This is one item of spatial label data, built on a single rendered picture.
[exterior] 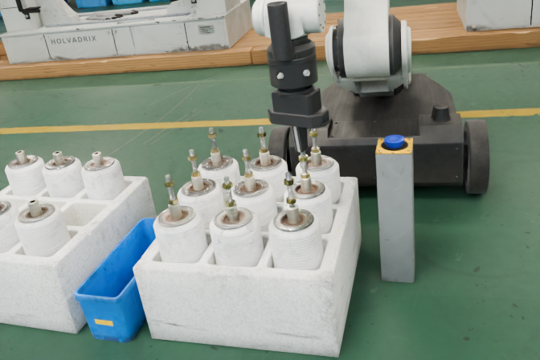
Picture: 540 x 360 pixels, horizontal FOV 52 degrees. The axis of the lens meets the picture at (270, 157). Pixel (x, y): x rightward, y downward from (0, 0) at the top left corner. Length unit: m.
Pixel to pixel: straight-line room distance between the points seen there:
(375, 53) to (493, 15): 1.74
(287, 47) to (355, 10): 0.44
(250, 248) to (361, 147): 0.55
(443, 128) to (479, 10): 1.56
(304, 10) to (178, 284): 0.56
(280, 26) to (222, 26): 2.19
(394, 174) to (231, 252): 0.36
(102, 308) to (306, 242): 0.45
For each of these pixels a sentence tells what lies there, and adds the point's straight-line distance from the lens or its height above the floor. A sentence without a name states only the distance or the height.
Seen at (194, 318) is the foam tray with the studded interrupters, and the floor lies 0.07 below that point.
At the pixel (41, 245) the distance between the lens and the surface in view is 1.25.
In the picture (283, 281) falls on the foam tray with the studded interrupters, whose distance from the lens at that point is 1.01.
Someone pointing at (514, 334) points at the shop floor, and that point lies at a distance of 1.17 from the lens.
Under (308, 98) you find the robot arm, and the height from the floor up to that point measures 0.46.
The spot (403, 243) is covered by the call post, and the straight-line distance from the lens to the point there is 1.21.
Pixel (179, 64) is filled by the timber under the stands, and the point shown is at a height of 0.03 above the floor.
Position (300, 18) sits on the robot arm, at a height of 0.60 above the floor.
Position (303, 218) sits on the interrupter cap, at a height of 0.25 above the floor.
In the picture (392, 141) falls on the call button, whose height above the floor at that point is 0.33.
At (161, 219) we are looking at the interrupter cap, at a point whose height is 0.25.
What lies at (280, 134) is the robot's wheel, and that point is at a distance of 1.55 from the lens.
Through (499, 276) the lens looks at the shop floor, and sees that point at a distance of 1.31.
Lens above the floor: 0.78
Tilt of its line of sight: 25 degrees down
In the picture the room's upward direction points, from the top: 8 degrees counter-clockwise
